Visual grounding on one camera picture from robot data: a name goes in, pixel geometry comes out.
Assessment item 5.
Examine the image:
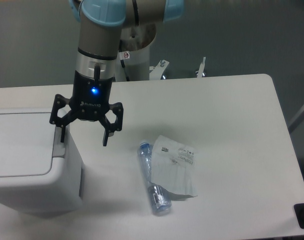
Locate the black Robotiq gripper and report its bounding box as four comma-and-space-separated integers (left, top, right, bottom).
49, 71, 124, 147

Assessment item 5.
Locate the white push-lid trash can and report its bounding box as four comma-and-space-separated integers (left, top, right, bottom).
0, 107, 85, 215

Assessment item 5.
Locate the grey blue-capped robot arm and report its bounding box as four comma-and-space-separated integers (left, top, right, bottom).
49, 0, 184, 146

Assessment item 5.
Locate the crumpled white plastic wrapper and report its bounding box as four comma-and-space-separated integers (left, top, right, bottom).
153, 135, 198, 198

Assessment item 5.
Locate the clear plastic water bottle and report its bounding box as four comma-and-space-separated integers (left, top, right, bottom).
137, 140, 172, 217

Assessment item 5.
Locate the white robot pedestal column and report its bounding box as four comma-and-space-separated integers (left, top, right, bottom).
113, 23, 157, 82

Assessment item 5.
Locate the black cable on pedestal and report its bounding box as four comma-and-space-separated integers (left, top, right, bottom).
118, 38, 130, 82

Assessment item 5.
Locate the white pedestal base frame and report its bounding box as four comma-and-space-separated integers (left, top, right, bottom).
149, 56, 207, 81

